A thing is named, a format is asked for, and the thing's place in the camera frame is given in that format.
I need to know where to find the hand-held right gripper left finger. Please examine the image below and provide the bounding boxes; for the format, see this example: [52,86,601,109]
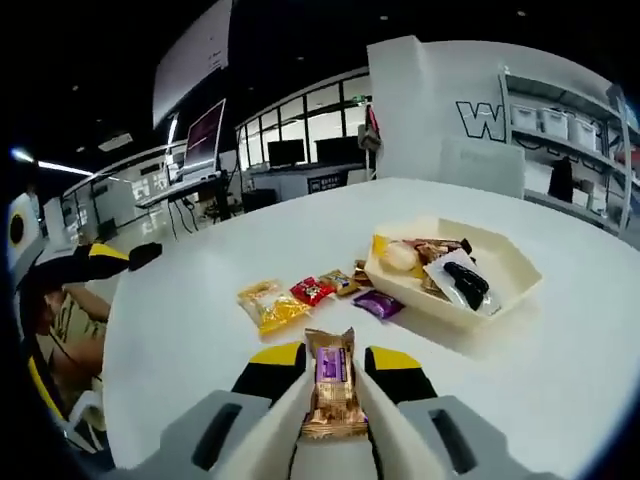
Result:
[114,341,307,480]

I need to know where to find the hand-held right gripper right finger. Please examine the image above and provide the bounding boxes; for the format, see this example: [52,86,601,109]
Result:
[363,343,541,480]

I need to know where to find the cream food tongs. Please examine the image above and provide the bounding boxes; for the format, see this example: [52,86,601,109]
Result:
[214,366,432,480]

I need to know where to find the brown purple food packet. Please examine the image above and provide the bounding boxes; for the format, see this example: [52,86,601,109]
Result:
[301,326,370,440]

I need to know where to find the clear black prune food packet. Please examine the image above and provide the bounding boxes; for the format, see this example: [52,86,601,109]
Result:
[423,257,503,317]

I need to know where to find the cream paper food container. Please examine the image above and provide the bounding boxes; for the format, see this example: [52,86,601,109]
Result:
[363,216,545,331]

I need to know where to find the small red food packet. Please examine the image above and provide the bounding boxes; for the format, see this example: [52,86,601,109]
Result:
[288,276,337,307]

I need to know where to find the yellow bun food packet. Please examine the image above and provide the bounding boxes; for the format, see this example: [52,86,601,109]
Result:
[372,233,427,280]

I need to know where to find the small brown food packet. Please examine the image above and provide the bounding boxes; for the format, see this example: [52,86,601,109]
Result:
[352,258,375,287]

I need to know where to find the small orange food packet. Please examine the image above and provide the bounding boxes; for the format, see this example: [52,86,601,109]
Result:
[318,268,362,298]

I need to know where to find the black oval pad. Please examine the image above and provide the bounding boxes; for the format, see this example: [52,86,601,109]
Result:
[127,241,164,272]

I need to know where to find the linear ceiling light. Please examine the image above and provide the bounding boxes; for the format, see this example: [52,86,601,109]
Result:
[10,148,95,177]

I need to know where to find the white standing desk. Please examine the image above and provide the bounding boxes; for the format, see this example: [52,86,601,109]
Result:
[133,171,224,210]

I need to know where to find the large screen on stand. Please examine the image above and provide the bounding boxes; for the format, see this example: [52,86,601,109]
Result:
[183,98,227,175]

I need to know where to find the black cabinet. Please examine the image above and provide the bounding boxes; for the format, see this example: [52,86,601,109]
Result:
[241,187,279,217]

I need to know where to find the grey counter desk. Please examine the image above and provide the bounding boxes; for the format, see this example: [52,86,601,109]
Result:
[247,162,369,201]

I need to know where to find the black computer monitor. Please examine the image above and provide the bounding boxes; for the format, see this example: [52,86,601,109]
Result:
[267,138,306,168]
[314,135,360,165]

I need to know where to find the hanging projection screen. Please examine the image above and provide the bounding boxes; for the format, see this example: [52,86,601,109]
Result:
[151,0,235,130]

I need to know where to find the black bag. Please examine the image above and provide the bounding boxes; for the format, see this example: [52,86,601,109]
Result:
[547,155,575,204]

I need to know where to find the frosted white panel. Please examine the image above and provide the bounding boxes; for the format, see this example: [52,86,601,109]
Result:
[438,134,526,201]

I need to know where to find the hanging grey pink bag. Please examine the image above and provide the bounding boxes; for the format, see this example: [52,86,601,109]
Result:
[358,103,384,151]

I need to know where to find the row of white storage bins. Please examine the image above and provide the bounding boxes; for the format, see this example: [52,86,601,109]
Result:
[512,87,640,211]

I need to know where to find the grey metal shelving rack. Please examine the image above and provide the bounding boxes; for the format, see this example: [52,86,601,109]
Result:
[498,64,640,241]

